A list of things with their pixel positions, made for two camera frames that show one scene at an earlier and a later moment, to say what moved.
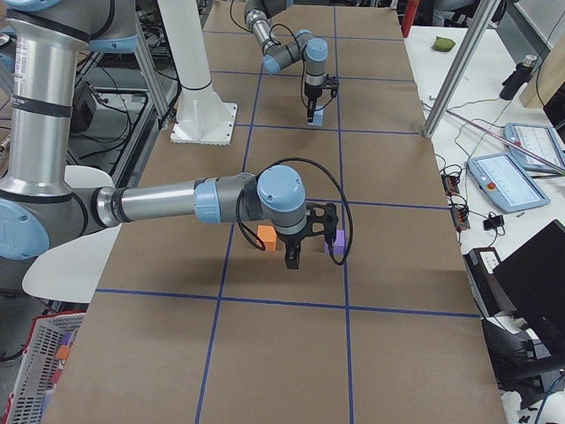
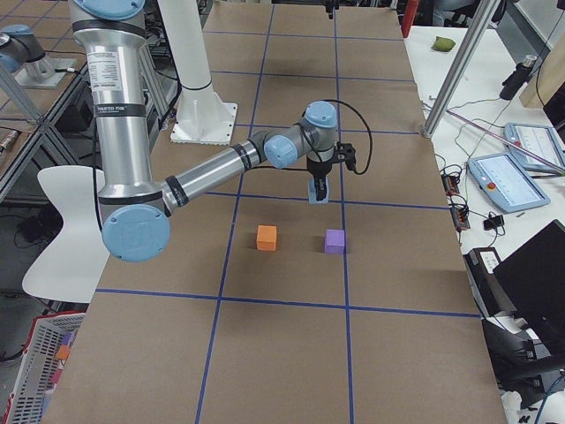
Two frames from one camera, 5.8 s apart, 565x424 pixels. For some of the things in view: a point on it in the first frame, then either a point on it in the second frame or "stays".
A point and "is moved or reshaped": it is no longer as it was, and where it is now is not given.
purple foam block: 339,245 stays
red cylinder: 409,15 stays
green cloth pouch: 442,44 stays
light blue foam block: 318,117 is moved or reshaped
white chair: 71,270 stays
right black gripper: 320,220 to 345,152
